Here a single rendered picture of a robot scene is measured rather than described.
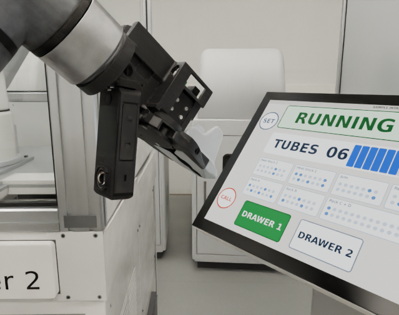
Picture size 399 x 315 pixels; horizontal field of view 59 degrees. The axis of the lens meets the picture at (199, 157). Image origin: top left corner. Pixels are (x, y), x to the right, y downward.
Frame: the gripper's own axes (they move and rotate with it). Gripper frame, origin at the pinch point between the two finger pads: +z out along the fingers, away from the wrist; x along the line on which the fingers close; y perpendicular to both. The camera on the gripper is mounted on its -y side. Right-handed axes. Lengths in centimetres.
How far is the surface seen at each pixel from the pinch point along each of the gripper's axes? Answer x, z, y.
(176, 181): 269, 207, 50
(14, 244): 33.4, -2.5, -23.9
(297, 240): -7.2, 14.8, -0.6
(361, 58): 65, 115, 129
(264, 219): -0.5, 14.8, 0.6
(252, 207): 2.7, 14.8, 1.8
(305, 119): 1.4, 14.9, 20.1
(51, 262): 29.1, 3.5, -23.5
